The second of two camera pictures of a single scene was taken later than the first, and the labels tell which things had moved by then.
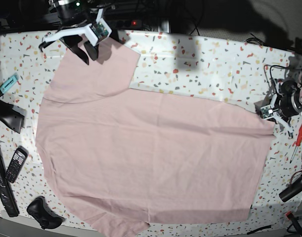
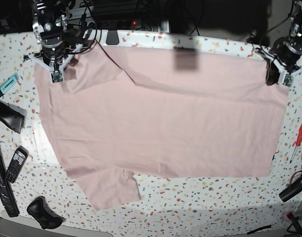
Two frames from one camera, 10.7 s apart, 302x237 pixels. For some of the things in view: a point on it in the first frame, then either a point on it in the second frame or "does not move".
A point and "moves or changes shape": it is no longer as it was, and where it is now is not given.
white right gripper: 72,41 → 56,75
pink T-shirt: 122,158 moves or changes shape
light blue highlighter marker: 7,84 does not move
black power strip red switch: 125,23 does not move
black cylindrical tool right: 300,184 does not move
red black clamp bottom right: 290,216 does not move
